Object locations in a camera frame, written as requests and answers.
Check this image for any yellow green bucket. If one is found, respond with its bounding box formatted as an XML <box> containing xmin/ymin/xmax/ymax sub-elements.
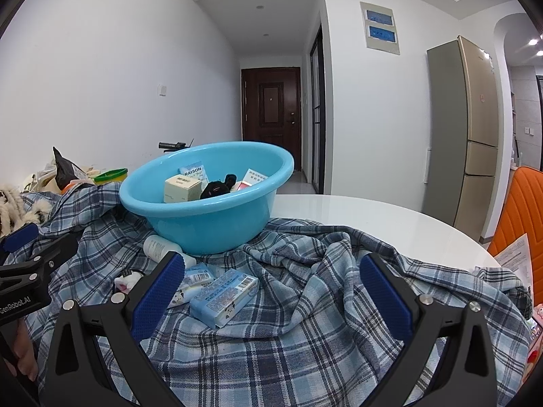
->
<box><xmin>93</xmin><ymin>168</ymin><xmax>128</xmax><ymax>185</ymax></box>

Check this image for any wall electrical panel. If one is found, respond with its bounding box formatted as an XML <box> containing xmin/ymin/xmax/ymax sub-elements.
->
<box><xmin>360</xmin><ymin>2</ymin><xmax>400</xmax><ymax>55</ymax></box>

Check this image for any black plush toy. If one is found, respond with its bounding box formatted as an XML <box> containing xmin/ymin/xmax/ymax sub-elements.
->
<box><xmin>200</xmin><ymin>174</ymin><xmax>238</xmax><ymax>199</ymax></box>

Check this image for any blue tissue pack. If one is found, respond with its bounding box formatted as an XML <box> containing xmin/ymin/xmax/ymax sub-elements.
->
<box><xmin>168</xmin><ymin>263</ymin><xmax>216</xmax><ymax>309</ymax></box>
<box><xmin>190</xmin><ymin>269</ymin><xmax>260</xmax><ymax>329</ymax></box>

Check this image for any beige grey refrigerator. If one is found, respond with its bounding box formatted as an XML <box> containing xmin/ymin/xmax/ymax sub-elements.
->
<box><xmin>423</xmin><ymin>36</ymin><xmax>499</xmax><ymax>240</ymax></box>

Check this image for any orange chair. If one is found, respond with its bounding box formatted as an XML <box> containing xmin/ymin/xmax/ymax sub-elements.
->
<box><xmin>488</xmin><ymin>166</ymin><xmax>543</xmax><ymax>268</ymax></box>

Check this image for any white plastic bottle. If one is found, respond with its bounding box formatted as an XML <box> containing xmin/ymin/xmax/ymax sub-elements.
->
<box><xmin>143</xmin><ymin>234</ymin><xmax>197</xmax><ymax>268</ymax></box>

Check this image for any red white medicine box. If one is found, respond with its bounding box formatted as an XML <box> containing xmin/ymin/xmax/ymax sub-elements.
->
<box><xmin>231</xmin><ymin>169</ymin><xmax>268</xmax><ymax>192</ymax></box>

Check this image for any dark brown door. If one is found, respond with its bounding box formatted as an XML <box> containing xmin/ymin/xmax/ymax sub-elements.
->
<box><xmin>241</xmin><ymin>67</ymin><xmax>302</xmax><ymax>171</ymax></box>

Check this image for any blue plaid shirt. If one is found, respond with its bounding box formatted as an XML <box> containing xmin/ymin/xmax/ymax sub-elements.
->
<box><xmin>9</xmin><ymin>184</ymin><xmax>532</xmax><ymax>406</ymax></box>

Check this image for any white light switch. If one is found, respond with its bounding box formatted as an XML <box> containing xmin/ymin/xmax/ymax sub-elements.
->
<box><xmin>158</xmin><ymin>84</ymin><xmax>167</xmax><ymax>97</ymax></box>

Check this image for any person left hand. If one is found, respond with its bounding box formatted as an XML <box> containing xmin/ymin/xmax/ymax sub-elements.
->
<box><xmin>7</xmin><ymin>320</ymin><xmax>39</xmax><ymax>381</ymax></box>

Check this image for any orange package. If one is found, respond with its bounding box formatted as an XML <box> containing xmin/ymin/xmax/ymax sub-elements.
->
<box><xmin>61</xmin><ymin>179</ymin><xmax>95</xmax><ymax>195</ymax></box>

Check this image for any black bicycle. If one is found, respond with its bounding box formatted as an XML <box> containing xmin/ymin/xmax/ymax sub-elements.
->
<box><xmin>158</xmin><ymin>140</ymin><xmax>194</xmax><ymax>153</ymax></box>

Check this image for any black snack bag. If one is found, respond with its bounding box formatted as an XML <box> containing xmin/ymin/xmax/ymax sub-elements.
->
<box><xmin>53</xmin><ymin>147</ymin><xmax>87</xmax><ymax>190</ymax></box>

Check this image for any cream cardboard box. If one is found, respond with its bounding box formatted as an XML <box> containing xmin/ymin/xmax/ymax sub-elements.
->
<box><xmin>163</xmin><ymin>175</ymin><xmax>202</xmax><ymax>203</ymax></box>

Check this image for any blue white Haison box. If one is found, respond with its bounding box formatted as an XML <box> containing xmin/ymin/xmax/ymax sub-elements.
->
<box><xmin>179</xmin><ymin>161</ymin><xmax>209</xmax><ymax>188</ymax></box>

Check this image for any blue plastic basin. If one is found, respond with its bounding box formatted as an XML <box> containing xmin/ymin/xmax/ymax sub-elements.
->
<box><xmin>120</xmin><ymin>141</ymin><xmax>294</xmax><ymax>256</ymax></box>

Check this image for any paper leaflet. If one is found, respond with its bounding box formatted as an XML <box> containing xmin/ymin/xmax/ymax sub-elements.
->
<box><xmin>495</xmin><ymin>233</ymin><xmax>533</xmax><ymax>293</ymax></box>

